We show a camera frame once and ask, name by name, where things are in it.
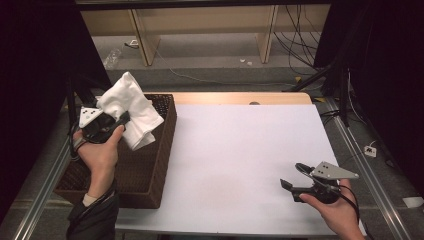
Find right hand-held gripper cable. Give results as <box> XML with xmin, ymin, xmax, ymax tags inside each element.
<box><xmin>296</xmin><ymin>164</ymin><xmax>361</xmax><ymax>224</ymax></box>

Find white baby shirt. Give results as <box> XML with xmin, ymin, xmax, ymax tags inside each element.
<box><xmin>95</xmin><ymin>71</ymin><xmax>166</xmax><ymax>152</ymax></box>

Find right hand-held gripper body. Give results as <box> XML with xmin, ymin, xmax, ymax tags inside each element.
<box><xmin>291</xmin><ymin>161</ymin><xmax>360</xmax><ymax>205</ymax></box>

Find white paper slip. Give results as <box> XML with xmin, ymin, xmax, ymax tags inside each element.
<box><xmin>402</xmin><ymin>196</ymin><xmax>424</xmax><ymax>209</ymax></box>

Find person's right hand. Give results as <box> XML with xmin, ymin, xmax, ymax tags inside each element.
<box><xmin>298</xmin><ymin>178</ymin><xmax>366</xmax><ymax>240</ymax></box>

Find person's left hand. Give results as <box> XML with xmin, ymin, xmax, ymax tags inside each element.
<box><xmin>73</xmin><ymin>124</ymin><xmax>126</xmax><ymax>198</ymax></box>

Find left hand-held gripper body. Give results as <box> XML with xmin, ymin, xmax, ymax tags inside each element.
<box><xmin>78</xmin><ymin>107</ymin><xmax>118</xmax><ymax>145</ymax></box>

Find brown woven basket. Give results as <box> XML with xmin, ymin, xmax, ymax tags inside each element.
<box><xmin>53</xmin><ymin>93</ymin><xmax>178</xmax><ymax>210</ymax></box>

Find black crossbar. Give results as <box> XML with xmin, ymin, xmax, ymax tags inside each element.
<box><xmin>74</xmin><ymin>0</ymin><xmax>333</xmax><ymax>9</ymax></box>

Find wooden shelf unit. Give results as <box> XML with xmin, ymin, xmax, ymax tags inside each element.
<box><xmin>79</xmin><ymin>4</ymin><xmax>331</xmax><ymax>67</ymax></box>

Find clear plastic bag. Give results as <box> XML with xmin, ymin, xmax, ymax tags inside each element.
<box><xmin>102</xmin><ymin>48</ymin><xmax>123</xmax><ymax>70</ymax></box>

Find black cable bundle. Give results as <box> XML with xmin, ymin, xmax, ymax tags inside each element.
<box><xmin>273</xmin><ymin>4</ymin><xmax>323</xmax><ymax>76</ymax></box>

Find black curtain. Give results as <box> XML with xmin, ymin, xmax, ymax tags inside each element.
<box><xmin>0</xmin><ymin>0</ymin><xmax>113</xmax><ymax>224</ymax></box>
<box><xmin>314</xmin><ymin>0</ymin><xmax>424</xmax><ymax>198</ymax></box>

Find aluminium floor rail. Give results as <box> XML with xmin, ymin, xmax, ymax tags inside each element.
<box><xmin>12</xmin><ymin>99</ymin><xmax>98</xmax><ymax>240</ymax></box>
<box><xmin>323</xmin><ymin>97</ymin><xmax>414</xmax><ymax>240</ymax></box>

